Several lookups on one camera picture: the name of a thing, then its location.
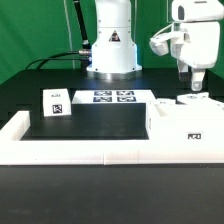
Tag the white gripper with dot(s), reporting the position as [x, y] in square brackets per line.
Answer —
[198, 23]

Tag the white cabinet door panel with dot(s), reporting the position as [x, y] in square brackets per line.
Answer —
[165, 101]
[199, 99]

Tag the white cabinet body box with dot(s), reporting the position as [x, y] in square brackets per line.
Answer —
[181, 123]

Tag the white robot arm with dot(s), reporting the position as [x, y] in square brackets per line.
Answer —
[114, 53]

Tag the white tagged cabinet top block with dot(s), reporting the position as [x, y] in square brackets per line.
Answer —
[56, 102]

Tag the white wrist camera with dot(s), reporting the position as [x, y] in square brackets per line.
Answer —
[159, 41]

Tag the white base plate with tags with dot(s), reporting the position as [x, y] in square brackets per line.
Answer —
[112, 96]

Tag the white U-shaped fence frame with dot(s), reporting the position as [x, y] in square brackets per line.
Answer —
[15, 151]

